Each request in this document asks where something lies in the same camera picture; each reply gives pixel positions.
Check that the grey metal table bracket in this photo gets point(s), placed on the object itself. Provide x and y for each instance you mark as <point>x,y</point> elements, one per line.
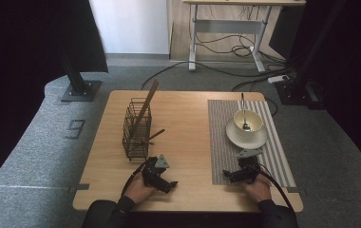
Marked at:
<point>82,186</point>
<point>295,190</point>

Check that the brown wooden spatula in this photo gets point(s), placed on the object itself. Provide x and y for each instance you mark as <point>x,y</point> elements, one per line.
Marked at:
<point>146,107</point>

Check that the metal spoon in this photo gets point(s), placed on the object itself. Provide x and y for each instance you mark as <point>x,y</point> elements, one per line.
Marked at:
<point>246,127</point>

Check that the black stand base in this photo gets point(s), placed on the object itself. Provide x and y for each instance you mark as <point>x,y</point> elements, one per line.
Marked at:
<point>77,84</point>

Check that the white desk with grey legs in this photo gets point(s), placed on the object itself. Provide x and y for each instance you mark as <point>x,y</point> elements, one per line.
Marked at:
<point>229,26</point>

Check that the black metal stand with base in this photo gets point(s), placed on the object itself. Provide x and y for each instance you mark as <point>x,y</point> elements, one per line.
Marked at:
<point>295,93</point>

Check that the person's left hand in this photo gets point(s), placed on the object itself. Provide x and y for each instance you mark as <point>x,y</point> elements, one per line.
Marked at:
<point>137,191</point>

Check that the cream ceramic plate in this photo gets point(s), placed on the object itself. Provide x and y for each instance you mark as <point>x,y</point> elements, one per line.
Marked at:
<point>248,142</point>

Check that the grey striped woven placemat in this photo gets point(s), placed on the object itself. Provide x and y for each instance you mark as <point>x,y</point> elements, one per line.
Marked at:
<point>219,142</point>

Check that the person's dark clothed knee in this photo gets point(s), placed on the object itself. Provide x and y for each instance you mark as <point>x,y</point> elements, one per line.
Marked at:
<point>96,217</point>

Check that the person's right hand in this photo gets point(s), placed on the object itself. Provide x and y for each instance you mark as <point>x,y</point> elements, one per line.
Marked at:
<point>259,191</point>

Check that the black curtain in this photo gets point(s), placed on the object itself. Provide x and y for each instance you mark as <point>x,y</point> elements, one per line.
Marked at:
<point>359,79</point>
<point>26,63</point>

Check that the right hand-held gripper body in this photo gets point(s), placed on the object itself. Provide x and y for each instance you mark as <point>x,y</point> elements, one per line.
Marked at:
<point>248,174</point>

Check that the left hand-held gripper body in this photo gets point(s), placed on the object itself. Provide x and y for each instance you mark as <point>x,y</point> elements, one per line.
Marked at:
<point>151,172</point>

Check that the white power strip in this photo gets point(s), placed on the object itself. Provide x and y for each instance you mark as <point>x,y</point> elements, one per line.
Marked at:
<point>278,79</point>

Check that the cream ceramic bowl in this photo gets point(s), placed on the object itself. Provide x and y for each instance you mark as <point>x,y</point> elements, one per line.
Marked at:
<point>254,118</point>

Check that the grey floor socket plate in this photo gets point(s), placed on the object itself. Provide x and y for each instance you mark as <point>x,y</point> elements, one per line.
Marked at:
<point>75,125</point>

